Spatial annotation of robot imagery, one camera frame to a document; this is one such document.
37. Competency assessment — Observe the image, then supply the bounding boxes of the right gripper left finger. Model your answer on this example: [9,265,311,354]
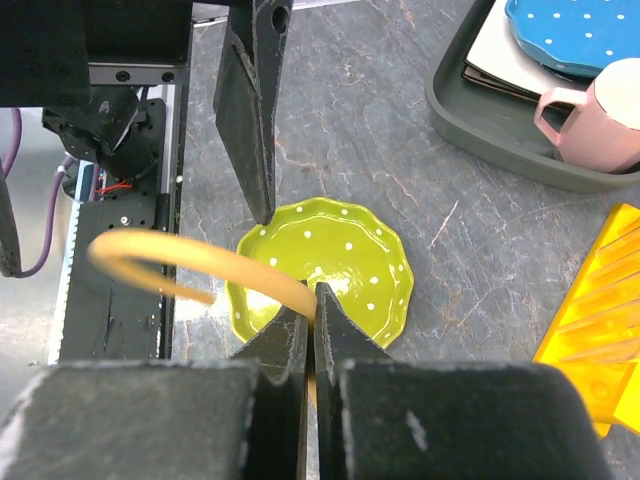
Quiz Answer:
[1,308,309,479]

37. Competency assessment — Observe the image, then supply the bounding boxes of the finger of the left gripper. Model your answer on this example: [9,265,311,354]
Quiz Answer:
[0,170,22,278]
[213,1,293,224]

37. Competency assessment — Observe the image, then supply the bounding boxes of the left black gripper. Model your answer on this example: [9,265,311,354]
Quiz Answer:
[1,1,193,107]

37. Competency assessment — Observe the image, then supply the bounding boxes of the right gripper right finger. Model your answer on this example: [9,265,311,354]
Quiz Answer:
[313,283,612,479]

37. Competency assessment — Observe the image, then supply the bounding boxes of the yellow test tube rack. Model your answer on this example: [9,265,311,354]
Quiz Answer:
[533,204,639,437]

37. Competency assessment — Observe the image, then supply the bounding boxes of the green dotted plate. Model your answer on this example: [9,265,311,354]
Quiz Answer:
[236,197,414,348]

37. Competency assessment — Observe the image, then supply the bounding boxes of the grey plastic tray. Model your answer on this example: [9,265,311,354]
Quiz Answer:
[425,1,639,193]

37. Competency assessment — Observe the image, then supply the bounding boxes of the blue dotted plate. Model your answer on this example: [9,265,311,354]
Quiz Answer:
[504,0,639,78]

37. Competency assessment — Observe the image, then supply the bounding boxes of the pink mug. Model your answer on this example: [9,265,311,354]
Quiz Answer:
[534,58,639,173]

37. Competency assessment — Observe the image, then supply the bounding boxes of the slotted cable duct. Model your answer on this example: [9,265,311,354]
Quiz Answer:
[47,160,90,365]

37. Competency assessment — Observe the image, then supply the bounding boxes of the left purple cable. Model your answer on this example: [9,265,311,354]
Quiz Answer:
[0,107,76,279]

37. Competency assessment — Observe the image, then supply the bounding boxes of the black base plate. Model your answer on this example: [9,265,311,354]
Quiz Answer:
[48,87,185,364]

